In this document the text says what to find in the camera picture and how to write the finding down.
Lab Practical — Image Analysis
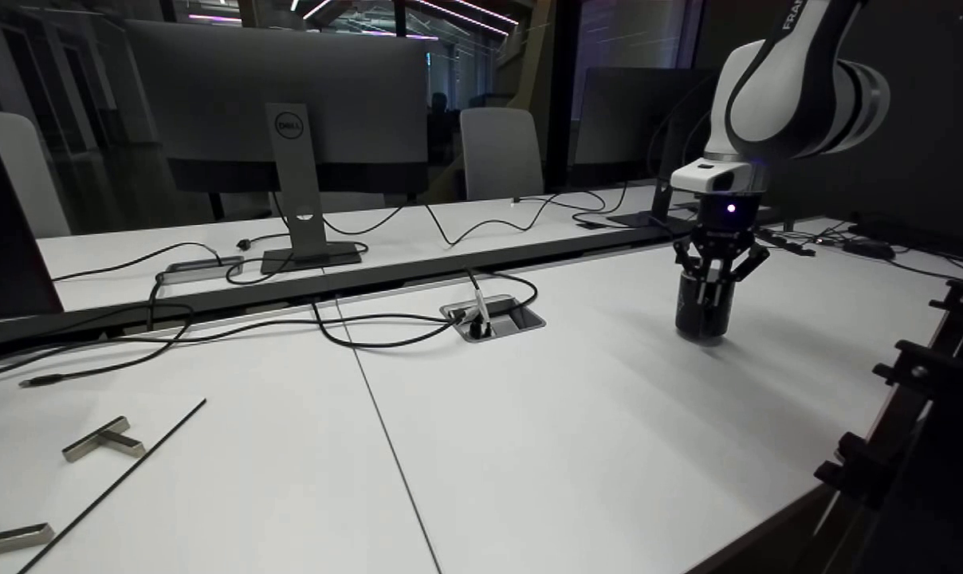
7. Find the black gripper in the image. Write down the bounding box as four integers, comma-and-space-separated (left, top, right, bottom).
670, 187, 774, 314

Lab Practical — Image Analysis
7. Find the black ceramic mug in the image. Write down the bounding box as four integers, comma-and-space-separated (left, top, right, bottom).
673, 268, 736, 345

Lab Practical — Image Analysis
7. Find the small black device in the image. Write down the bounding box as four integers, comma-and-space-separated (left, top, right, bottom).
842, 236, 898, 261

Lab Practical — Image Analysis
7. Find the white chair backrest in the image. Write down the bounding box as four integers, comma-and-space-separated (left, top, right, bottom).
458, 107, 548, 204

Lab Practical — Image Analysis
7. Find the grey monitor stand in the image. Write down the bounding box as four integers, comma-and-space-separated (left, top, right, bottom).
257, 100, 367, 279

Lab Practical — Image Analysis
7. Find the flat grey adapter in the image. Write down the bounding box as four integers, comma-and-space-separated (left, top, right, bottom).
157, 253, 247, 283

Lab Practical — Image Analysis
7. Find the black Dell monitor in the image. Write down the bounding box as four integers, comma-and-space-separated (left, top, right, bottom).
123, 17, 433, 197

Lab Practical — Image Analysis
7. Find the dark monitor panel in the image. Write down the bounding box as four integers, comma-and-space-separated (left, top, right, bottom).
0, 92, 68, 321

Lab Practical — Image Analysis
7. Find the grey desk cable grommet box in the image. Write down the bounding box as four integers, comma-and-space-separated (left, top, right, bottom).
437, 289, 544, 345

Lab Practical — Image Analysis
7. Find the long black desk cable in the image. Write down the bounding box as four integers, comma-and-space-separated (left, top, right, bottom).
320, 187, 639, 249

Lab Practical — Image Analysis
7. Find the black metal frame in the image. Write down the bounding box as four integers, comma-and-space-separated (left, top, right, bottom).
693, 279, 963, 574

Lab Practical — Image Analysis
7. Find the looped black table cable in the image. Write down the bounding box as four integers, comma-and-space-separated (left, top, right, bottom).
309, 268, 543, 354

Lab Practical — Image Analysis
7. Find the black cable behind stand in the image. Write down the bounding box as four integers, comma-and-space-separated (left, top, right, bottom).
47, 236, 228, 288

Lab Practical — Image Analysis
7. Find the long black table cable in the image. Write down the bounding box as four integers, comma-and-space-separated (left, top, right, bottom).
0, 308, 452, 388

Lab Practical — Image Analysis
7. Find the T-shaped metal bracket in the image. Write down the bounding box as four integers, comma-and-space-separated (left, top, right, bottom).
62, 413, 146, 465
0, 515, 56, 562

